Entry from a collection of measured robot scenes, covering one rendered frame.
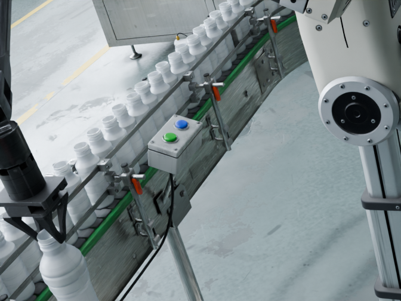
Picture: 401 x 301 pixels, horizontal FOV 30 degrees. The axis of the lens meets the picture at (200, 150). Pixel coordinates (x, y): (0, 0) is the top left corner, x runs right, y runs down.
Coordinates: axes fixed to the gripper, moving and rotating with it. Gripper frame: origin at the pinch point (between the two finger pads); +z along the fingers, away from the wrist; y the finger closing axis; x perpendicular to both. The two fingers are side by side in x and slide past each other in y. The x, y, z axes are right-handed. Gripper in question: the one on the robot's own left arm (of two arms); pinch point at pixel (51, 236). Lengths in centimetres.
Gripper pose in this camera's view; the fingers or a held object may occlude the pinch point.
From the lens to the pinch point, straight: 118.9
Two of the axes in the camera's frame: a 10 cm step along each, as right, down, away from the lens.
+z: 2.9, 8.3, 4.8
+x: 3.7, -5.6, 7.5
